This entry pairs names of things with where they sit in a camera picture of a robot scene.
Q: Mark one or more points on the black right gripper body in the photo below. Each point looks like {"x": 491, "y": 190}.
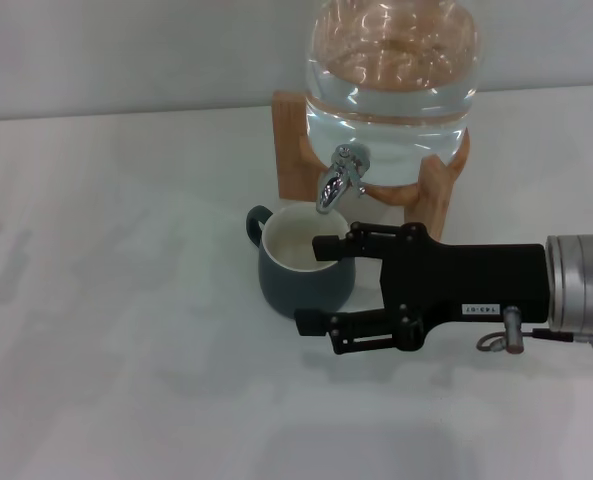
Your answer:
{"x": 466, "y": 280}

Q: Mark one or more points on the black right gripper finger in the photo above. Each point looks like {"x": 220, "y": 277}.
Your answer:
{"x": 366, "y": 330}
{"x": 361, "y": 242}

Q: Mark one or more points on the chrome faucet with lever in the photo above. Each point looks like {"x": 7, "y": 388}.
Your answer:
{"x": 333, "y": 185}

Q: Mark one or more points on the dark green ceramic mug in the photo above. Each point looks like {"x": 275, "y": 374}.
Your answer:
{"x": 296, "y": 290}

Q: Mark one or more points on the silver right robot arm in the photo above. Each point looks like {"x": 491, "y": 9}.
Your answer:
{"x": 581, "y": 280}

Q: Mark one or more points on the wooden dispenser stand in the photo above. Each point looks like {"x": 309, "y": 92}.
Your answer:
{"x": 291, "y": 150}

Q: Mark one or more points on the glass water dispenser jar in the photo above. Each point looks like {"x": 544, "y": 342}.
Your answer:
{"x": 391, "y": 100}

